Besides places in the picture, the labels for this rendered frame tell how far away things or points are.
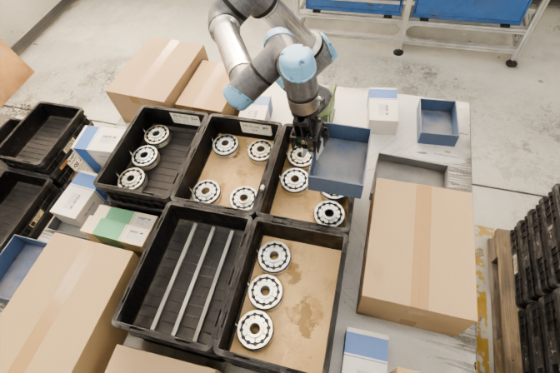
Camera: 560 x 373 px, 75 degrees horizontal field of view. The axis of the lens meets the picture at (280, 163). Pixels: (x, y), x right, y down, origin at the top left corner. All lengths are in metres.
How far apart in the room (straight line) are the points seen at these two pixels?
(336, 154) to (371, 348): 0.56
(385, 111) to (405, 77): 1.41
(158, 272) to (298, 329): 0.48
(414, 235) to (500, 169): 1.49
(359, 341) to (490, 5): 2.44
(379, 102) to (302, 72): 0.92
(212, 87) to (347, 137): 0.77
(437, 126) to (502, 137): 1.10
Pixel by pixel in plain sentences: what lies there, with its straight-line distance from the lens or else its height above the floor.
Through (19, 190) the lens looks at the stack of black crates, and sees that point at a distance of 2.44.
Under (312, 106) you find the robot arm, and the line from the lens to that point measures 0.85.
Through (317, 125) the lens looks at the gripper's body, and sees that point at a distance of 0.93.
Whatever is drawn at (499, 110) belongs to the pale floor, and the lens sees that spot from 2.96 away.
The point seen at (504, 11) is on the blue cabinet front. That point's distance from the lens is 3.09.
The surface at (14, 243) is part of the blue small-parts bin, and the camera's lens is 1.63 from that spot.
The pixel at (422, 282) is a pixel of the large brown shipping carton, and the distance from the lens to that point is 1.15.
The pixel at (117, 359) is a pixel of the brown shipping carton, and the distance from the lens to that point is 1.23.
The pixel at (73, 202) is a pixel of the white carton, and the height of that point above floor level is 0.79.
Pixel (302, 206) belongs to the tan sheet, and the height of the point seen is 0.83.
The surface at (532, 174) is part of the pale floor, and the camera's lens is 2.69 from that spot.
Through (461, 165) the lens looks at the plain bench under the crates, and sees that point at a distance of 1.64.
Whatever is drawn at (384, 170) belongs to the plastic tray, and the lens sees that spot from 1.54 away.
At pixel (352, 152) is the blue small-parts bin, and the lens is 1.12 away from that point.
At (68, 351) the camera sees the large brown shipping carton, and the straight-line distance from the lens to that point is 1.26.
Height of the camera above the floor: 1.96
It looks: 54 degrees down
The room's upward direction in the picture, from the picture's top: 8 degrees counter-clockwise
